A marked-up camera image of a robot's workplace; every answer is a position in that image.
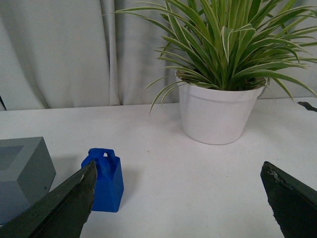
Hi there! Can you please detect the blue plastic part with handle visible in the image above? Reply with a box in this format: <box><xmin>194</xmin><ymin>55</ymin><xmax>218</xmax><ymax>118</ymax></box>
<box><xmin>81</xmin><ymin>148</ymin><xmax>124</xmax><ymax>213</ymax></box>

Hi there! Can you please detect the black object at table edge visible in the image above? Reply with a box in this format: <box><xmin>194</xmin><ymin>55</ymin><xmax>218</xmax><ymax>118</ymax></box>
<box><xmin>298</xmin><ymin>102</ymin><xmax>317</xmax><ymax>112</ymax></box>

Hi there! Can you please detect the green spider plant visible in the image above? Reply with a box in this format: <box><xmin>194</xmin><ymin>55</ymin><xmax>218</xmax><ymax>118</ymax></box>
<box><xmin>116</xmin><ymin>0</ymin><xmax>317</xmax><ymax>103</ymax></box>

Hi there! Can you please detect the white plant pot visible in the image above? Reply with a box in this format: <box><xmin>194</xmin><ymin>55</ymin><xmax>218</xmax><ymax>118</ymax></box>
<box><xmin>175</xmin><ymin>70</ymin><xmax>264</xmax><ymax>145</ymax></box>

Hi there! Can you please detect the gray square base block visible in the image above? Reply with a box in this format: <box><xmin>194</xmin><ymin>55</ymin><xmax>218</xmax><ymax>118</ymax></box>
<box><xmin>0</xmin><ymin>137</ymin><xmax>56</xmax><ymax>224</ymax></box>

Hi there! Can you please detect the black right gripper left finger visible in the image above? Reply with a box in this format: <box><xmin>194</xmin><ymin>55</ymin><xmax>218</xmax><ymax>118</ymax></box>
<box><xmin>0</xmin><ymin>162</ymin><xmax>97</xmax><ymax>238</ymax></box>

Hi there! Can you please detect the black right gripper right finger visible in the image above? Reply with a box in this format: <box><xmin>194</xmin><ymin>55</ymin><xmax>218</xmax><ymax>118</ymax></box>
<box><xmin>260</xmin><ymin>161</ymin><xmax>317</xmax><ymax>238</ymax></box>

